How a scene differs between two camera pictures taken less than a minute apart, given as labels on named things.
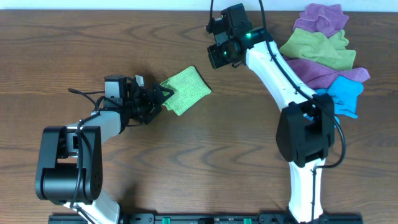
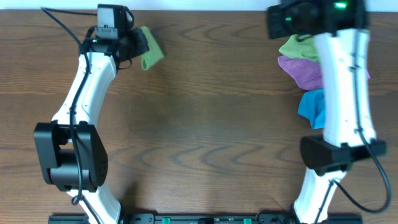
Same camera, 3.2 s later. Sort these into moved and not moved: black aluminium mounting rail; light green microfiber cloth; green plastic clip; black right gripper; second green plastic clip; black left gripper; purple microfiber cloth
Moved: black left gripper; black right gripper; light green microfiber cloth
Not moved: purple microfiber cloth; black aluminium mounting rail; second green plastic clip; green plastic clip
